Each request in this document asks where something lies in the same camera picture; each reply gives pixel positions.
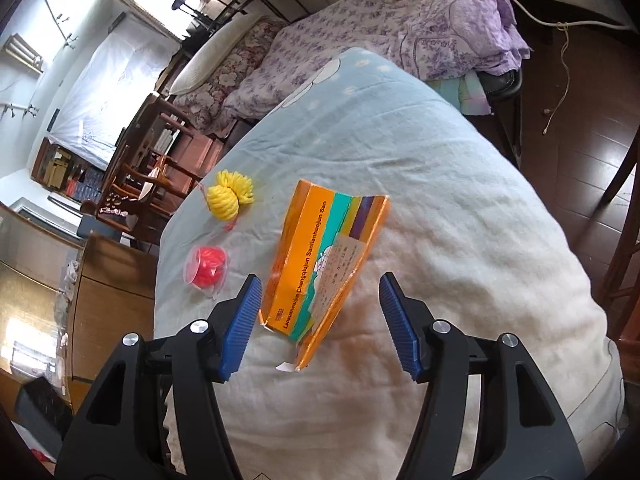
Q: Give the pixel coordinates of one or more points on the white wall sheet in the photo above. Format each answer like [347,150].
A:
[105,95]

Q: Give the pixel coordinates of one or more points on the yellow yarn ball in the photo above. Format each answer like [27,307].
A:
[225,199]

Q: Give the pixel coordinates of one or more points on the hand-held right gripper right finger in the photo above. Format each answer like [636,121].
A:
[398,330]

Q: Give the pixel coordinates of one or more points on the purple crumpled cloth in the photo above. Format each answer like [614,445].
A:
[465,15]

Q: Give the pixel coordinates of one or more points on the orange cardboard box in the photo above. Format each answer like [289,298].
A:
[295,260]

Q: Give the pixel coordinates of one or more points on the dark floral bedding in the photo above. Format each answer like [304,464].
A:
[225,85]

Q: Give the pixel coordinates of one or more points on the wooden chair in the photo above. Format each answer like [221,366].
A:
[150,182]
[150,120]

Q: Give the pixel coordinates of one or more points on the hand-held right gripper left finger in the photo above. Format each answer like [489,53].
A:
[242,330]

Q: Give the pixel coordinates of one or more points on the wooden cabinet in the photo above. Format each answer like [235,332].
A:
[115,300]

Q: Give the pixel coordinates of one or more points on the purple floral bedsheet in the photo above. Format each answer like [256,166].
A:
[340,40]

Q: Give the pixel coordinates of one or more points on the wooden shelf with boxes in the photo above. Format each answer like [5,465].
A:
[65,170]

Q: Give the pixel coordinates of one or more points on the black box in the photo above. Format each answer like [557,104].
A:
[42,410]

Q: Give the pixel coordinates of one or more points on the white pillow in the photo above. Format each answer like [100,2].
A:
[210,55]

